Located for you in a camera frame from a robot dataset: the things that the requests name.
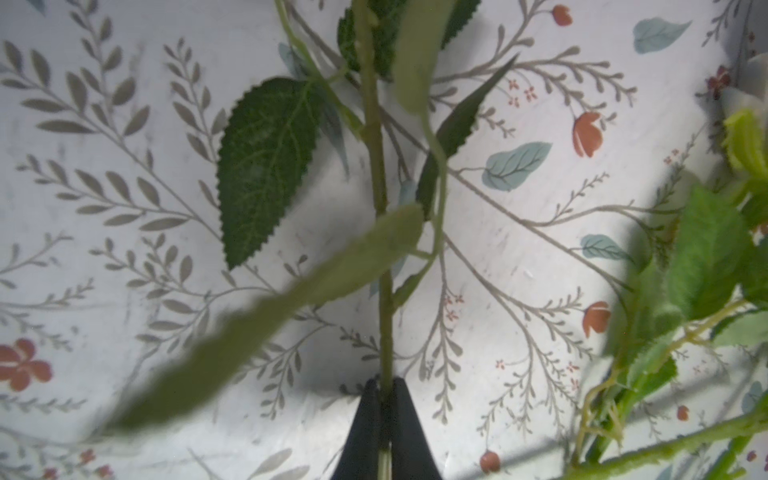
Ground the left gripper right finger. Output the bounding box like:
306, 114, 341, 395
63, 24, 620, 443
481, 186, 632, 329
390, 377, 442, 480

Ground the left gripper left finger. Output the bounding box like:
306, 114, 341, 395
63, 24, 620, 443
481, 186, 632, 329
331, 379, 381, 480

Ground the magenta rose stem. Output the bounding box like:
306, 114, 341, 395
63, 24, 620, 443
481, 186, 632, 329
101, 0, 520, 480

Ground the bunch of artificial flowers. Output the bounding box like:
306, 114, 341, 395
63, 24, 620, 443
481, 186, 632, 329
564, 53, 767, 479

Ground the floral patterned table mat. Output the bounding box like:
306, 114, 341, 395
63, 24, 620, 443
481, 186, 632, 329
1, 1, 767, 479

